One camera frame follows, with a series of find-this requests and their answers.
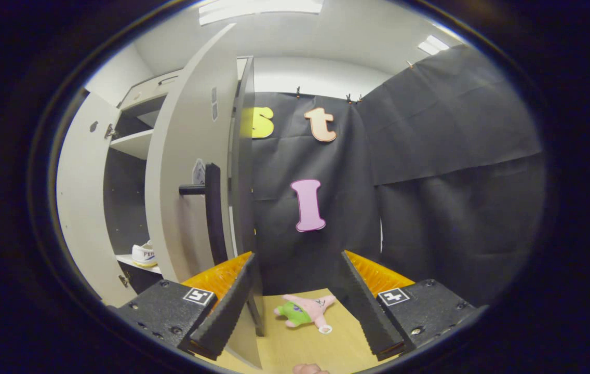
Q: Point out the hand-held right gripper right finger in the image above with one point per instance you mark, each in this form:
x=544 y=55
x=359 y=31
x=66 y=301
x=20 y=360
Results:
x=367 y=311

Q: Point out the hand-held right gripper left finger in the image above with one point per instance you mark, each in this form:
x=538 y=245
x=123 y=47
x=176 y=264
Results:
x=230 y=306

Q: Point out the white shoe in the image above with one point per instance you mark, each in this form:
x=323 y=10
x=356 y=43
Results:
x=144 y=254

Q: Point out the grey shoe cabinet door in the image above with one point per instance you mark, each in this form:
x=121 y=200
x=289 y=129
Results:
x=82 y=208
x=180 y=130

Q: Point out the grey shoe cabinet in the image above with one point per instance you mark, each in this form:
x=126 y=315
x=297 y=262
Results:
x=129 y=143

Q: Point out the metal door hinge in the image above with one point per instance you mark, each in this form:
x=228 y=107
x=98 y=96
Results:
x=110 y=132
x=123 y=280

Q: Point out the grey cabinet drawer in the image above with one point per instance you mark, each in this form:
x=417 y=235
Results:
x=144 y=91

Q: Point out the pink star plush toy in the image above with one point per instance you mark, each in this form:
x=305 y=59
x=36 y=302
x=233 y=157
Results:
x=310 y=309

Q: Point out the black backdrop cloth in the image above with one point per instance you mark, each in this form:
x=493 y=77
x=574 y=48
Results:
x=430 y=208

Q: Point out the small ceiling light panel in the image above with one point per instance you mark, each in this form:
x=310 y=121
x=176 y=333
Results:
x=432 y=45

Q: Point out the large ceiling light panel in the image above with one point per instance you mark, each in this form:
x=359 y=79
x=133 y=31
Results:
x=258 y=9

